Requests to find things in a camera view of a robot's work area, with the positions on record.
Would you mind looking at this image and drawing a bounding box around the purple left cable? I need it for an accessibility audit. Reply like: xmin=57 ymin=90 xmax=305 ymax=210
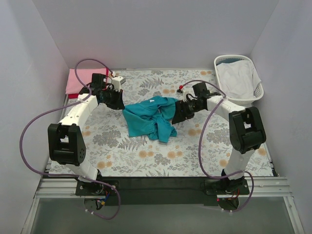
xmin=19 ymin=58 xmax=121 ymax=220

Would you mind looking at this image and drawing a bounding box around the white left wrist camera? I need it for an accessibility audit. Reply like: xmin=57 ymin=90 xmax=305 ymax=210
xmin=111 ymin=76 xmax=126 ymax=92

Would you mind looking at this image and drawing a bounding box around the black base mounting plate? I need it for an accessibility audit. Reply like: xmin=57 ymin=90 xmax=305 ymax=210
xmin=75 ymin=177 xmax=250 ymax=206

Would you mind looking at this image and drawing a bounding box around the white laundry basket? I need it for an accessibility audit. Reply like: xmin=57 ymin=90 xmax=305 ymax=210
xmin=214 ymin=55 xmax=264 ymax=106

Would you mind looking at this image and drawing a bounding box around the aluminium frame rail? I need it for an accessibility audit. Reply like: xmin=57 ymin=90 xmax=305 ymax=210
xmin=22 ymin=177 xmax=304 ymax=234

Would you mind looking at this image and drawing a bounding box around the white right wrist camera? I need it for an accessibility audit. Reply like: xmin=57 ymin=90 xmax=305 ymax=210
xmin=176 ymin=85 xmax=192 ymax=102

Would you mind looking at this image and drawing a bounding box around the pink folded t shirt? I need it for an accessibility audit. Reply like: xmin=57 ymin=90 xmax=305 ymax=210
xmin=65 ymin=68 xmax=108 ymax=95

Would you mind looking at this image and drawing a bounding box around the floral table mat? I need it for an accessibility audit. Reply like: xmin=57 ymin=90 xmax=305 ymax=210
xmin=61 ymin=70 xmax=273 ymax=179

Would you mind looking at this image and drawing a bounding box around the white t shirt in basket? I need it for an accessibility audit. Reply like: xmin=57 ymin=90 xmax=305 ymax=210
xmin=216 ymin=60 xmax=261 ymax=99

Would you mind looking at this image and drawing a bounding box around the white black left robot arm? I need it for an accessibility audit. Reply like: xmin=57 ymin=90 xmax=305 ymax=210
xmin=48 ymin=73 xmax=126 ymax=195

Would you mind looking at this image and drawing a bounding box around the red folded t shirt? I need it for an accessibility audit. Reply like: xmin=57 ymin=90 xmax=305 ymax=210
xmin=67 ymin=67 xmax=109 ymax=99

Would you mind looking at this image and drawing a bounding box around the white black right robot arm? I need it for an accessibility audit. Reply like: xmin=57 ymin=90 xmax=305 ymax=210
xmin=172 ymin=80 xmax=266 ymax=194

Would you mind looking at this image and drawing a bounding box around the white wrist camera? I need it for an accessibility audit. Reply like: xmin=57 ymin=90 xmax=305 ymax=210
xmin=176 ymin=85 xmax=192 ymax=102
xmin=111 ymin=76 xmax=126 ymax=92

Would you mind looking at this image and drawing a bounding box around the teal t shirt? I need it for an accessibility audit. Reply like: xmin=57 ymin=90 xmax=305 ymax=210
xmin=123 ymin=96 xmax=177 ymax=143

